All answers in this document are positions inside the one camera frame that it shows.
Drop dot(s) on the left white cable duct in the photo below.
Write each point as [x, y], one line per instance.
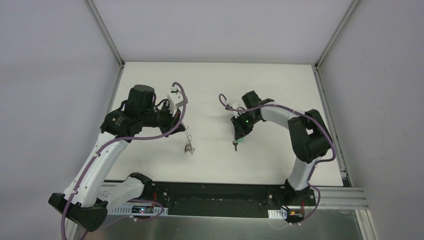
[125, 210]

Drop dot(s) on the key with green tag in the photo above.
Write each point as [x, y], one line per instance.
[237, 140]

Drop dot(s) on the white cable duct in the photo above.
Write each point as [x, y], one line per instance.
[277, 214]
[125, 210]

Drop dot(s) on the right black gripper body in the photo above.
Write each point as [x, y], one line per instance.
[240, 128]

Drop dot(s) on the right white cable duct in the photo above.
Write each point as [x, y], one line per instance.
[277, 214]

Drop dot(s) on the large metal keyring with clips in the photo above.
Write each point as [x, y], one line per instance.
[188, 148]

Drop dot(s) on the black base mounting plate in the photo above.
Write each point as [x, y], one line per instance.
[226, 200]

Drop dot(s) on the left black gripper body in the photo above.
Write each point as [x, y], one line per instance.
[174, 124]

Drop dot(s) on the aluminium frame post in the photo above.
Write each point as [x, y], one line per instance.
[96, 15]
[337, 32]

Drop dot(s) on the left aluminium frame post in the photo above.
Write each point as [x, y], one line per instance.
[96, 15]

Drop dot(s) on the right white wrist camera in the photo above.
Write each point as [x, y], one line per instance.
[237, 106]

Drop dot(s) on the left circuit board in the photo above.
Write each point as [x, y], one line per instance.
[142, 210]

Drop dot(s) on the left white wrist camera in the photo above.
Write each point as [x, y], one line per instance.
[176, 100]

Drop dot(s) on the right circuit board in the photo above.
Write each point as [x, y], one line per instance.
[295, 216]

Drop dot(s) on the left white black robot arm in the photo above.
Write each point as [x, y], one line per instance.
[83, 202]

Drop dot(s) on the circuit board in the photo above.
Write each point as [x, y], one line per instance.
[142, 210]
[295, 216]

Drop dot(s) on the right aluminium frame post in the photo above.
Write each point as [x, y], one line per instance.
[337, 32]

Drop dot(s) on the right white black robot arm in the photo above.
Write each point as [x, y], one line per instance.
[310, 139]

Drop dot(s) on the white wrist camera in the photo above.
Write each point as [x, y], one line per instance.
[237, 106]
[176, 100]

